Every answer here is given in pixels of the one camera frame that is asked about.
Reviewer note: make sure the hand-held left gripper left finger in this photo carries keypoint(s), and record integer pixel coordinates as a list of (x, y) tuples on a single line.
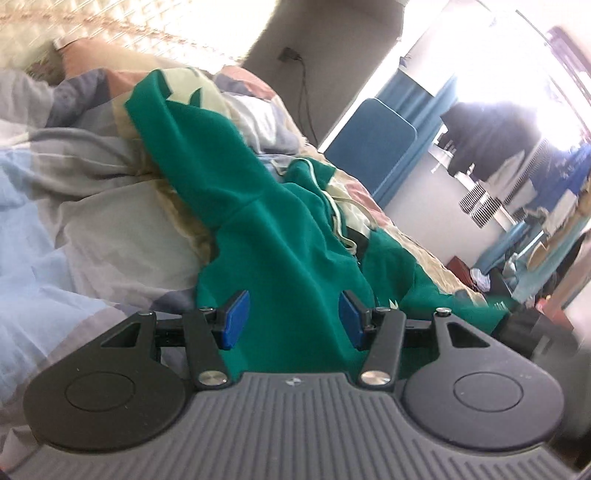
[(234, 318)]

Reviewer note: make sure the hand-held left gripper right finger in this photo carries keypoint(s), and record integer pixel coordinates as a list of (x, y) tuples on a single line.
[(348, 318)]

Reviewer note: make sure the green hoodie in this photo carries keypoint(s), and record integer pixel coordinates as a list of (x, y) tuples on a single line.
[(277, 230)]

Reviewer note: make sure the row of hanging clothes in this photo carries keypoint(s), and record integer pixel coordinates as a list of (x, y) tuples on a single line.
[(489, 134)]

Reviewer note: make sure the orange box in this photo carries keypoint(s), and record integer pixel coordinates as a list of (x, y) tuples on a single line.
[(558, 314)]

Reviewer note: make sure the blue curtain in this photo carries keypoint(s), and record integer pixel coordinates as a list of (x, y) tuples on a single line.
[(415, 97), (512, 249)]

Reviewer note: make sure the red-brown nightstand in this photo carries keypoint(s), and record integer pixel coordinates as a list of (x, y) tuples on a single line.
[(459, 267)]

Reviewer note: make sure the blue padded board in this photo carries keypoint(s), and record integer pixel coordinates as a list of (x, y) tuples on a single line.
[(369, 147)]

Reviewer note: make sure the pastel patchwork quilt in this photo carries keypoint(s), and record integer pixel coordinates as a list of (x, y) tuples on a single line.
[(92, 221)]

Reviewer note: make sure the cream quilted headboard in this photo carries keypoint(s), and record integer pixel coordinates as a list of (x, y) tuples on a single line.
[(138, 27)]

